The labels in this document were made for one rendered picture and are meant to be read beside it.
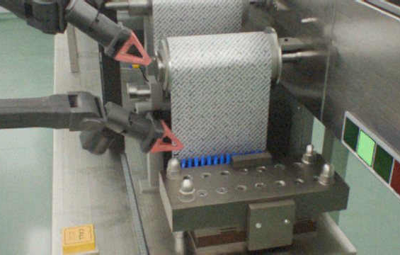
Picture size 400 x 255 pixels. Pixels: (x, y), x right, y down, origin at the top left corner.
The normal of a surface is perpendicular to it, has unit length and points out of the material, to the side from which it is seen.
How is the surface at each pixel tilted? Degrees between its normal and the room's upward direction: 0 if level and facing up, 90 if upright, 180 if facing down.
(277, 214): 90
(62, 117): 108
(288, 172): 0
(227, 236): 90
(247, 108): 90
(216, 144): 90
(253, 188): 0
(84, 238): 0
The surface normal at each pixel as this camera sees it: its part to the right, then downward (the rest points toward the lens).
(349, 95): -0.97, 0.10
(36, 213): 0.00, -0.90
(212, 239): 0.22, 0.43
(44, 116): 0.20, 0.68
